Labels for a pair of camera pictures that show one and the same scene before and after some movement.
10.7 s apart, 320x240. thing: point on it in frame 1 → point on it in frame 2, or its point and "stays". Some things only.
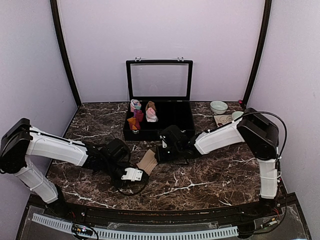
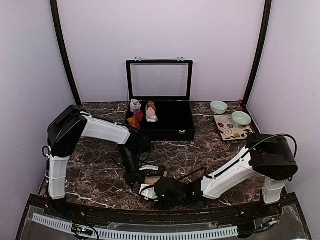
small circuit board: x=82 y=230 stays
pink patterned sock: x=150 y=115 stays
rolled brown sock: x=150 y=104 stays
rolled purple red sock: x=139 y=115 stays
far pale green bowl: x=218 y=107 stays
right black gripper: x=160 y=156 → x=162 y=206
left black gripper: x=120 y=185 → x=130 y=178
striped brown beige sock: x=148 y=162 → x=151 y=179
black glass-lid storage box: x=168 y=83 stays
